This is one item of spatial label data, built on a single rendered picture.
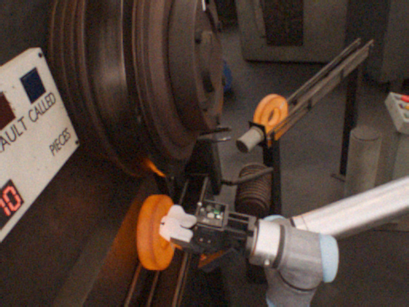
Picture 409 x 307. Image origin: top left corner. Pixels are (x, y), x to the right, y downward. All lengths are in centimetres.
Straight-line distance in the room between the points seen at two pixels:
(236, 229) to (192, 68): 33
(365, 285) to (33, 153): 143
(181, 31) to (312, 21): 285
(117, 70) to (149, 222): 30
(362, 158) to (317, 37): 203
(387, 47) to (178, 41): 236
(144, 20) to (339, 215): 61
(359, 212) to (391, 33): 206
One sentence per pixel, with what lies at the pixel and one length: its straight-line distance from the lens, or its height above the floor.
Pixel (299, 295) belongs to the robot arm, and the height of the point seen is 71.
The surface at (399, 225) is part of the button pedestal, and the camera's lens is 197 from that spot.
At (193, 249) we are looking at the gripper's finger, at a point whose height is 83.
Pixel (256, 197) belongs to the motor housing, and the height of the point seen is 53.
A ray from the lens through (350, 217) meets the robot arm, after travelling 92.
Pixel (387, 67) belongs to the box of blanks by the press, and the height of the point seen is 23.
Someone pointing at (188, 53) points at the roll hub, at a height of 118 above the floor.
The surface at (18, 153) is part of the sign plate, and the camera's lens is 57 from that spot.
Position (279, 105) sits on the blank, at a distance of 135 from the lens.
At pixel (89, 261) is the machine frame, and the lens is 73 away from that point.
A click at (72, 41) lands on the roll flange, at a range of 66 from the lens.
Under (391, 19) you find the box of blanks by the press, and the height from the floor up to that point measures 57.
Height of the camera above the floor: 139
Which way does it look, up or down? 35 degrees down
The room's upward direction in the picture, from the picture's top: 10 degrees counter-clockwise
